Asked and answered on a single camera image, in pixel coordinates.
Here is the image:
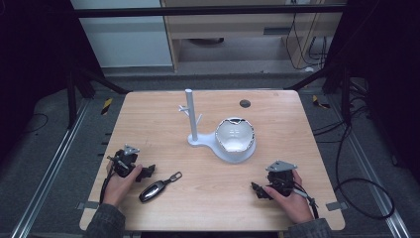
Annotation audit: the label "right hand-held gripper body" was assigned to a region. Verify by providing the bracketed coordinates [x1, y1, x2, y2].
[265, 160, 298, 198]

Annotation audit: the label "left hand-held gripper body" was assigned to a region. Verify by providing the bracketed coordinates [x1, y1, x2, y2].
[106, 144, 142, 179]

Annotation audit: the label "black car key fob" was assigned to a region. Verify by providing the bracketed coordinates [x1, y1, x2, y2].
[138, 171, 183, 203]

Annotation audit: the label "white key holder stand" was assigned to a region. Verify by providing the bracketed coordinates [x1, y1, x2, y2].
[177, 88, 258, 165]

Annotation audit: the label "person's left hand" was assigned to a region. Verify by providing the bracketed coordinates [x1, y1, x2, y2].
[102, 161, 144, 208]

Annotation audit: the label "person's right hand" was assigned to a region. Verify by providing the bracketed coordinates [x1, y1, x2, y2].
[262, 170, 314, 225]

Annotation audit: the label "black metal stand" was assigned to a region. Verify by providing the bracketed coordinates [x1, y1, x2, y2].
[65, 63, 132, 130]
[283, 62, 369, 128]

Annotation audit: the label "white cabinet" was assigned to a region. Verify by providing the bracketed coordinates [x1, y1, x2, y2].
[69, 0, 174, 69]

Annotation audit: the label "wooden desk cabinet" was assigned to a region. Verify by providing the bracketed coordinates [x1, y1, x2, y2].
[159, 0, 348, 73]

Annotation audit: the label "black horizontal bar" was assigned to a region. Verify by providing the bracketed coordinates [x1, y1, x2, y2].
[72, 4, 347, 19]

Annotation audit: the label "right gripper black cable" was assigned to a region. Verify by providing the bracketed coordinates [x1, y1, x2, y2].
[290, 184, 321, 220]

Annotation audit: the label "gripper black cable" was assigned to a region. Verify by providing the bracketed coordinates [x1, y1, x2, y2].
[98, 155, 131, 205]
[290, 184, 321, 220]

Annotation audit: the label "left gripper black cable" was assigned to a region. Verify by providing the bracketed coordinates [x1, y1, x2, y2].
[98, 155, 131, 205]

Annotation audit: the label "black floor cable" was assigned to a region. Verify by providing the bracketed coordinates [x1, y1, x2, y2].
[311, 95, 396, 220]

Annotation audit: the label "hanging black cables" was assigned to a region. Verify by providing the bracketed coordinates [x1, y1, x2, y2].
[284, 0, 330, 71]

